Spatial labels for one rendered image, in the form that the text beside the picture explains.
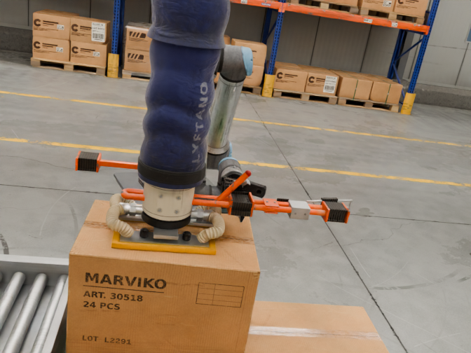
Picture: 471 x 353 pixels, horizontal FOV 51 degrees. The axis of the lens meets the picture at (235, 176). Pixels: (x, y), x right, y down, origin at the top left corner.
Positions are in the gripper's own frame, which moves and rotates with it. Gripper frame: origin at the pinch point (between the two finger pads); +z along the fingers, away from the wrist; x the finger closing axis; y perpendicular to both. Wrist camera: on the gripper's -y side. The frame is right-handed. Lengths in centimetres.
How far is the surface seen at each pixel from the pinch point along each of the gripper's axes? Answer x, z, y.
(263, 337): -53, 6, -14
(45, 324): -52, 4, 66
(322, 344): -53, 9, -38
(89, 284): -24, 19, 50
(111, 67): -90, -698, 110
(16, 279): -52, -23, 83
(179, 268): -14.7, 21.0, 22.8
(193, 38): 55, 11, 26
